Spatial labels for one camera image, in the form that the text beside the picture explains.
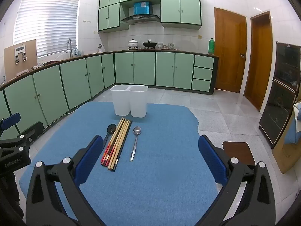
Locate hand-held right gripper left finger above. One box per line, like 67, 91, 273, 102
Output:
25, 135, 106, 226

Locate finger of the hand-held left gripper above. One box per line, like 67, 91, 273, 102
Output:
0, 122, 44, 154
0, 112, 21, 134

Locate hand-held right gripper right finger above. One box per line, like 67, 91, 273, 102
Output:
198, 135, 276, 226

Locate red handled chopstick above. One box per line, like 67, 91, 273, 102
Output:
104, 118, 125, 165
101, 117, 123, 163

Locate dark brown chopstick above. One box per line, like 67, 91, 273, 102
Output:
106, 119, 127, 167
113, 120, 131, 171

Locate bamboo chopstick red patterned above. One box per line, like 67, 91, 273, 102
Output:
111, 120, 130, 170
109, 119, 128, 170

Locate black chopstick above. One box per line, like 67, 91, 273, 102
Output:
114, 121, 133, 172

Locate black spoon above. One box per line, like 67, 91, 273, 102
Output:
103, 123, 117, 150

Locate silver metal spoon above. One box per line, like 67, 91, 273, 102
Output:
129, 126, 142, 162

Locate white double utensil holder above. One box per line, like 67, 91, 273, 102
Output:
110, 84, 148, 118

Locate brown stool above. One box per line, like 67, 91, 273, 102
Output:
222, 141, 256, 166

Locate wooden board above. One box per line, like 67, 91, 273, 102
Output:
3, 39, 38, 80

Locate blue table mat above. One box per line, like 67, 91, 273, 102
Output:
19, 101, 226, 226

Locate white device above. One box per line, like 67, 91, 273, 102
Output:
14, 44, 27, 64

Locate cardboard box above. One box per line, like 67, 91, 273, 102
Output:
272, 113, 301, 174

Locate blue cloth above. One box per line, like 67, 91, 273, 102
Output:
283, 120, 301, 145

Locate black display cabinet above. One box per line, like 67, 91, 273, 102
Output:
258, 41, 301, 149

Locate metal kitchen faucet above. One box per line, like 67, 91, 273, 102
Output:
66, 38, 74, 58

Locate white window blind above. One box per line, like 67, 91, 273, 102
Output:
13, 0, 81, 58

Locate green base cabinets with counter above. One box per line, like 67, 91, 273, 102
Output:
0, 49, 220, 144

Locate recessed wooden door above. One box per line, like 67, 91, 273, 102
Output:
243, 11, 273, 112

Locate closed wooden door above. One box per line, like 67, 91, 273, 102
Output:
214, 7, 247, 93

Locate white cooking pot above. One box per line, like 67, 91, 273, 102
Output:
128, 38, 141, 50

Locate black wok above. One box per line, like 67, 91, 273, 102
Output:
142, 40, 157, 50

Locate black range hood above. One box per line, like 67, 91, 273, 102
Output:
120, 14, 161, 25

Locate blue hood chimney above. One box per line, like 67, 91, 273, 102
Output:
134, 1, 151, 16

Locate white floor cable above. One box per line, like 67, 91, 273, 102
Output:
63, 106, 79, 116

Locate green wall cabinets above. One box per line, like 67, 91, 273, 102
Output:
97, 0, 203, 32

